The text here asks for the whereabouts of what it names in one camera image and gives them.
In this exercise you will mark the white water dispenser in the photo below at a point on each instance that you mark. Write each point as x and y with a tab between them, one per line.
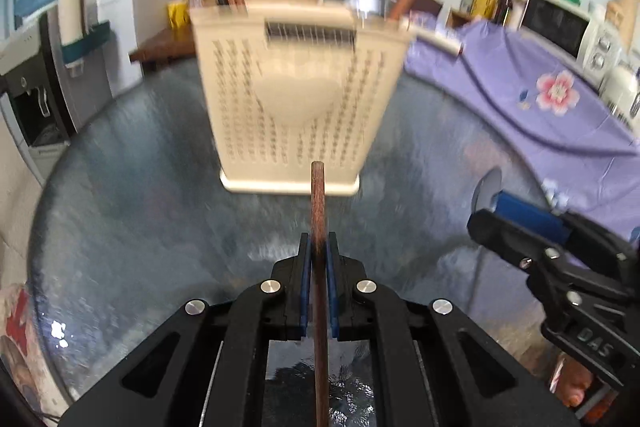
35	107

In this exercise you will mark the white frying pan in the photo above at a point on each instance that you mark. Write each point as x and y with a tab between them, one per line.
440	39

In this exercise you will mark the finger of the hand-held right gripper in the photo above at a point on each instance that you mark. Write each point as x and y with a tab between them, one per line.
505	237
530	217

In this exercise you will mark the metal spoon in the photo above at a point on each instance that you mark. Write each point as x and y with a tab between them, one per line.
487	189

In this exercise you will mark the cream plastic utensil holder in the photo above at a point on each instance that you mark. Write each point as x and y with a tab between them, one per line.
300	132

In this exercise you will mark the yellow plastic container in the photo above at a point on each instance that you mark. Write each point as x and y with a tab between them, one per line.
179	14

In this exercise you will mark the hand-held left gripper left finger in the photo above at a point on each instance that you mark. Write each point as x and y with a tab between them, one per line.
303	287

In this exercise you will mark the purple floral cloth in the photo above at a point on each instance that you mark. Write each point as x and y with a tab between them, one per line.
500	97

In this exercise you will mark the white kitchen appliance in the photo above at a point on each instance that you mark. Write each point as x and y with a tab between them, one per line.
622	89

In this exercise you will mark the white microwave oven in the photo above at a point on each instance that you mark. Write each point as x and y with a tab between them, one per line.
555	24

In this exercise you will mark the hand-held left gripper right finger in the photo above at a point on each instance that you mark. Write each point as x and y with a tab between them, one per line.
333	287

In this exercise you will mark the person's right hand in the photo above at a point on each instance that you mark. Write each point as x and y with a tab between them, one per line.
575	382

